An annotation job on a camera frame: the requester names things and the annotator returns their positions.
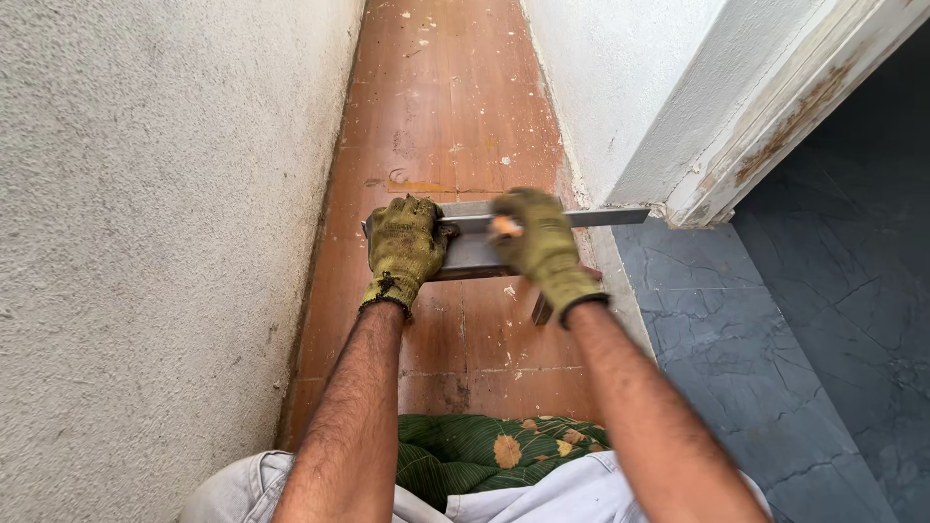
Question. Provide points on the grey metal channel bar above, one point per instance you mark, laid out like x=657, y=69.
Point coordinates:
x=472, y=243

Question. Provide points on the white weathered door frame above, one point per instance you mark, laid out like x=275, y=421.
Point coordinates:
x=785, y=116

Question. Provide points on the person's left fingers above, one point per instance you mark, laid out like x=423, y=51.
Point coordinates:
x=407, y=210

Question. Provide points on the person's right fingers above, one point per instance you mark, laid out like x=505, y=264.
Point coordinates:
x=527, y=210

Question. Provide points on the person's light grey trousers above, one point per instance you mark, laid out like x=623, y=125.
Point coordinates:
x=523, y=494

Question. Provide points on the person's right hand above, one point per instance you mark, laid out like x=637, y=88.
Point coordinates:
x=548, y=250

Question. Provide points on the green leaf-print cushion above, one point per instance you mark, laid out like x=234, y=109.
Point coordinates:
x=487, y=454

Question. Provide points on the person's left hand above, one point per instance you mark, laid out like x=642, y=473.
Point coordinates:
x=403, y=247

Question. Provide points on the orange pencil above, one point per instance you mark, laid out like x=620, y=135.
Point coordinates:
x=505, y=226

